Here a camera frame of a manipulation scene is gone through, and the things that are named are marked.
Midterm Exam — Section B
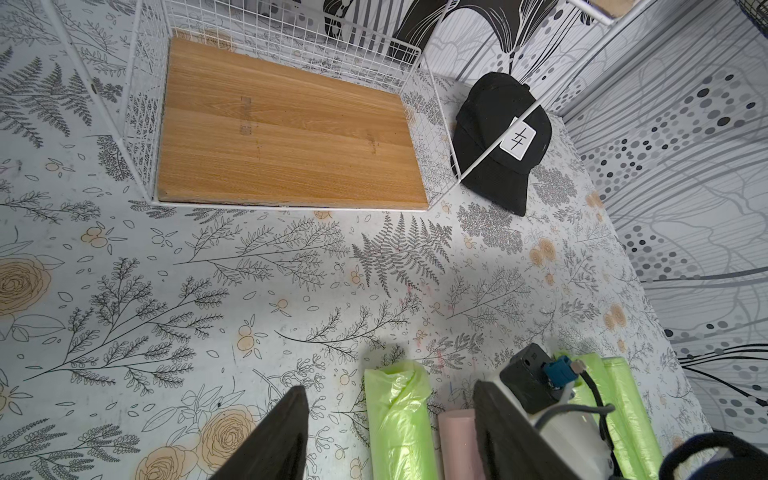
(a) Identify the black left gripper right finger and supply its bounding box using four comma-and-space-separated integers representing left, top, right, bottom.
473, 381, 577, 480

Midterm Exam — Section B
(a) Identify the pink trash bag roll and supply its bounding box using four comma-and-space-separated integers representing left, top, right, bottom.
438, 409, 485, 480

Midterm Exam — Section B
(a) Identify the white wire wooden shelf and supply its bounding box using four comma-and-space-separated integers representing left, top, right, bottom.
42, 1, 466, 211

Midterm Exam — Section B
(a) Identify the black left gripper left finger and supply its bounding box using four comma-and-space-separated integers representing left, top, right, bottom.
211, 385, 309, 480

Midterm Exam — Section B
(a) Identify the green trash bag roll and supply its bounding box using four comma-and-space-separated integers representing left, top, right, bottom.
364, 361, 438, 480
551, 352, 637, 480
603, 357, 663, 479

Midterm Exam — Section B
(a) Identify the black cap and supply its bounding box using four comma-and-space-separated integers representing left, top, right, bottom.
453, 72, 552, 216

